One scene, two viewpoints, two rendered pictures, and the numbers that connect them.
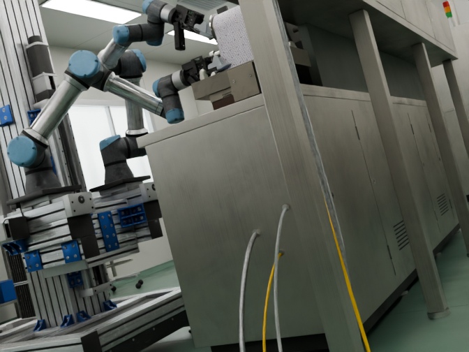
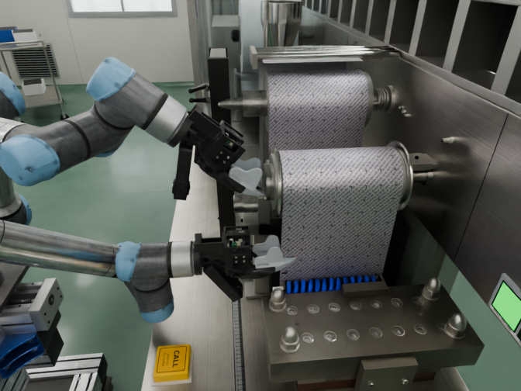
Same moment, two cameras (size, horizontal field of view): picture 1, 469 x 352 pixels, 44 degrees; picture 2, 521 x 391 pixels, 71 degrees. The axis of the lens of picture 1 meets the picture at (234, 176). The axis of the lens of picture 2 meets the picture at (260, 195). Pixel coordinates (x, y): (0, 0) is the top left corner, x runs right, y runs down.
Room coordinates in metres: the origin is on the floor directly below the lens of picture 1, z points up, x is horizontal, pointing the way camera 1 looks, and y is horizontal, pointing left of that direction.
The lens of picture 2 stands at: (1.76, 0.31, 1.62)
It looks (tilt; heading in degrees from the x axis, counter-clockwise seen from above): 32 degrees down; 325
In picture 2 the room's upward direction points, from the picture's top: straight up
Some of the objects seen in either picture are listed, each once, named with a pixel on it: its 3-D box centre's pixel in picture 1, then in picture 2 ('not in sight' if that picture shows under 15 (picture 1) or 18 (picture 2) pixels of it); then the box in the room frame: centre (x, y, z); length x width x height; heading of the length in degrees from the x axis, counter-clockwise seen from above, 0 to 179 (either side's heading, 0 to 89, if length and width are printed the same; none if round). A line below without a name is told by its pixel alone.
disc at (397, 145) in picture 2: not in sight; (395, 176); (2.16, -0.31, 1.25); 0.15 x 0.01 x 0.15; 151
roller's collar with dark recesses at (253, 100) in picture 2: not in sight; (254, 103); (2.51, -0.19, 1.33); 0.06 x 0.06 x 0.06; 61
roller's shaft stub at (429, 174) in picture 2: not in sight; (412, 175); (2.14, -0.35, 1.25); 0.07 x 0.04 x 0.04; 61
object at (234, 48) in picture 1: (248, 52); (335, 248); (2.17, -0.17, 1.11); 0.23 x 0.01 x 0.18; 61
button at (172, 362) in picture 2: not in sight; (172, 362); (2.26, 0.19, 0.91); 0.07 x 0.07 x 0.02; 61
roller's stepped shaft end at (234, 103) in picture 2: not in sight; (230, 104); (2.54, -0.14, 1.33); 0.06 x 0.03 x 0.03; 61
